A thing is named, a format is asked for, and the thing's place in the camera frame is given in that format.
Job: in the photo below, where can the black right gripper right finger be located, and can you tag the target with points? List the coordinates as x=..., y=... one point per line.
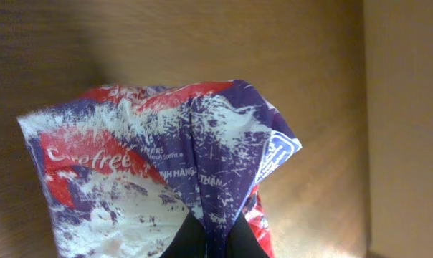
x=241, y=242

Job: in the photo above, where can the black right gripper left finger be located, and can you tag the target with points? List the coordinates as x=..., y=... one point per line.
x=189, y=241

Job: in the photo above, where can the purple red Carefree pad pack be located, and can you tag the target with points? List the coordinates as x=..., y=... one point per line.
x=121, y=167

